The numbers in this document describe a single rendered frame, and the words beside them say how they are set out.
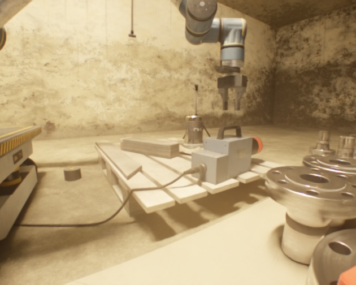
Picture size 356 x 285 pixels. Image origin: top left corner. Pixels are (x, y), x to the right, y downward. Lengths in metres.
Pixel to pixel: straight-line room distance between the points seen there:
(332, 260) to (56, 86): 3.42
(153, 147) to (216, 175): 0.55
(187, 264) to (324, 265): 0.39
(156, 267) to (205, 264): 0.14
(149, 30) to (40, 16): 1.77
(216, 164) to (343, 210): 0.42
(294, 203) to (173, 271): 0.36
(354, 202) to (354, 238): 0.17
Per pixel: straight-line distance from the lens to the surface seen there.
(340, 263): 0.32
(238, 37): 0.91
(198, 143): 1.33
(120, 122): 3.51
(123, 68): 3.60
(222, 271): 0.60
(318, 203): 0.51
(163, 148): 1.14
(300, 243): 0.64
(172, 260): 0.62
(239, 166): 0.90
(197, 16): 0.73
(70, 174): 1.33
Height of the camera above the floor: 0.44
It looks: 10 degrees down
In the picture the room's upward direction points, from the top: straight up
